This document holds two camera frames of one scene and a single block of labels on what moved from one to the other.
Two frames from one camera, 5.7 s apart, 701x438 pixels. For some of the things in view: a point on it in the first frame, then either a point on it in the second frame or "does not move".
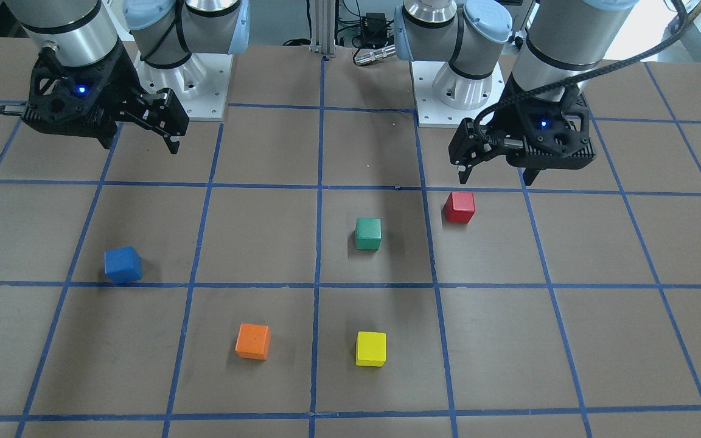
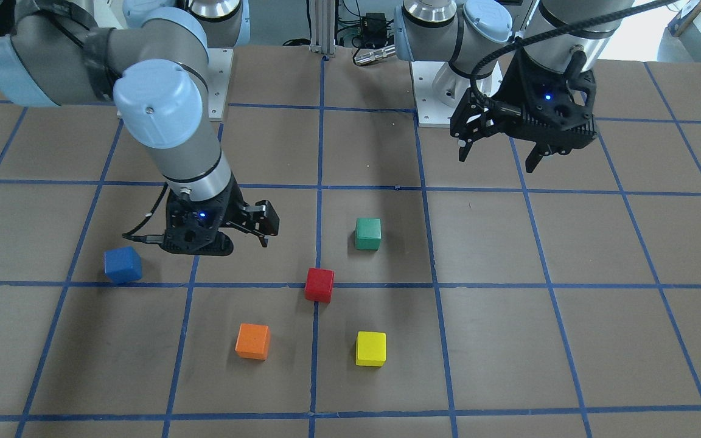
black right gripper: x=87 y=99 -> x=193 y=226
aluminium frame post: x=323 y=27 does not move
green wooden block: x=368 y=233 does not move
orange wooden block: x=253 y=341 does not move
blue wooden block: x=123 y=264 does not move
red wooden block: x=460 y=207 -> x=319 y=285
